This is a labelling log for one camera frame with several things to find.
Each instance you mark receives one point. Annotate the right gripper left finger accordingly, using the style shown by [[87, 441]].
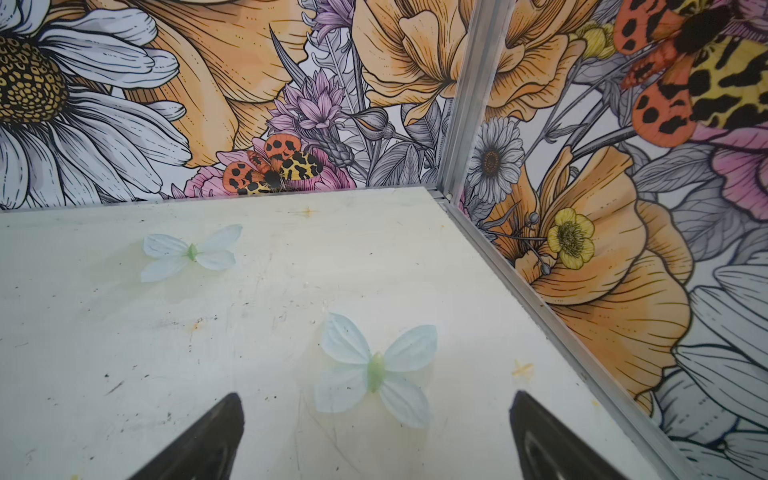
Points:
[[206, 450]]

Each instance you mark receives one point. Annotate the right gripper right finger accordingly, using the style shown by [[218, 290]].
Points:
[[548, 449]]

